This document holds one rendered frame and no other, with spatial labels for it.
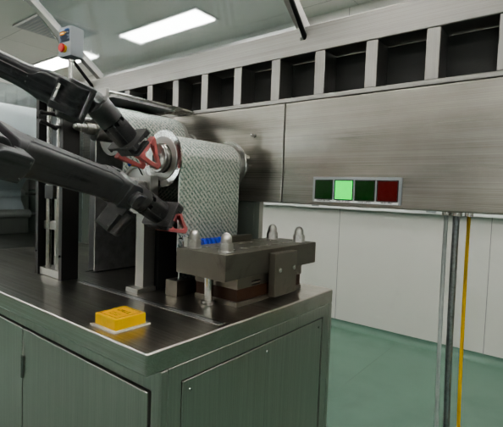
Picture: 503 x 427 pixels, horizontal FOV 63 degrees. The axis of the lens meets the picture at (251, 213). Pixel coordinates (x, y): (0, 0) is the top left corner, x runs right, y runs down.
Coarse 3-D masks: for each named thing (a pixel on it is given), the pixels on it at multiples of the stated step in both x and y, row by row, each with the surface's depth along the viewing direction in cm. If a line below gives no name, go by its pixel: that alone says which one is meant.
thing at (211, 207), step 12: (180, 180) 105; (192, 180) 108; (204, 180) 111; (180, 192) 105; (192, 192) 108; (204, 192) 112; (216, 192) 115; (228, 192) 119; (192, 204) 108; (204, 204) 112; (216, 204) 116; (228, 204) 120; (192, 216) 109; (204, 216) 112; (216, 216) 116; (228, 216) 120; (180, 228) 106; (192, 228) 109; (204, 228) 113; (216, 228) 116; (228, 228) 120; (180, 240) 106
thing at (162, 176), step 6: (162, 138) 107; (168, 138) 106; (168, 144) 106; (174, 150) 104; (174, 156) 104; (174, 162) 104; (240, 162) 124; (174, 168) 104; (240, 168) 124; (156, 174) 109; (162, 174) 107; (168, 174) 106; (174, 180) 110
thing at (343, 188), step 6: (336, 180) 113; (342, 180) 112; (348, 180) 111; (336, 186) 113; (342, 186) 112; (348, 186) 111; (336, 192) 113; (342, 192) 112; (348, 192) 111; (336, 198) 113; (342, 198) 112; (348, 198) 111
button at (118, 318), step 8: (104, 312) 81; (112, 312) 81; (120, 312) 82; (128, 312) 82; (136, 312) 82; (144, 312) 82; (96, 320) 81; (104, 320) 79; (112, 320) 77; (120, 320) 78; (128, 320) 79; (136, 320) 80; (144, 320) 82; (112, 328) 77; (120, 328) 78
